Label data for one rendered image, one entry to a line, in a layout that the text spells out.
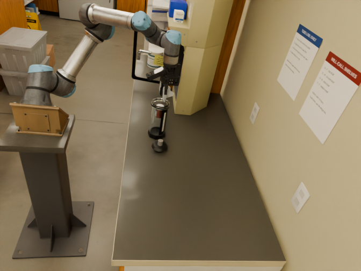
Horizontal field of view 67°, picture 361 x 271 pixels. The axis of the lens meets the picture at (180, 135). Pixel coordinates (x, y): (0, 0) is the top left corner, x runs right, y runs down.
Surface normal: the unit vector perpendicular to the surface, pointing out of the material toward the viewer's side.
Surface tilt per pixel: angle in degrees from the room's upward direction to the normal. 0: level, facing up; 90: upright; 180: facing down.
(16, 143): 0
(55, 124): 90
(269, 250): 0
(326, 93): 90
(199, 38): 90
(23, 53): 95
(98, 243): 0
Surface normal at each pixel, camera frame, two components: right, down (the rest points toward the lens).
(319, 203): -0.98, -0.08
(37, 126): 0.08, 0.61
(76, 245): 0.16, -0.79
